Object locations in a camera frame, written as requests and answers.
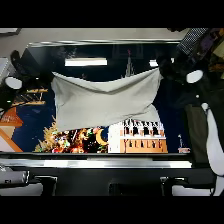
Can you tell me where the dark olive garment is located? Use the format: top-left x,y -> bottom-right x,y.
184,103 -> 210,165

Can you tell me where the grey garment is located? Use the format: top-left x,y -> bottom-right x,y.
50,67 -> 165,133

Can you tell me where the heap of clothes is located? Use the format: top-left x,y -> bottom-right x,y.
199,27 -> 224,81

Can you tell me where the silver frame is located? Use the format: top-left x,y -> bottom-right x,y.
0,155 -> 224,197

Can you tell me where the checked shirt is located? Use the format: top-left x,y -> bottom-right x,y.
176,27 -> 210,56

